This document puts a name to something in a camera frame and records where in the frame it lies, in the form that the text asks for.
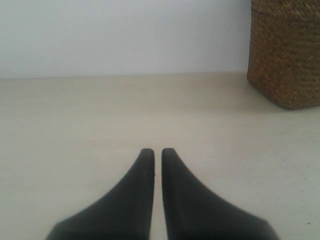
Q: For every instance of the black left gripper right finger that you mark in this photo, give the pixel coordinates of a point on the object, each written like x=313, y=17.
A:
x=194, y=212

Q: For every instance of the brown woven wicker basket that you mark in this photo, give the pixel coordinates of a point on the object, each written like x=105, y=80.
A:
x=284, y=52

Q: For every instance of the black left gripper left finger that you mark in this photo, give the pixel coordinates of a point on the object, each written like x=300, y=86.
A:
x=124, y=213

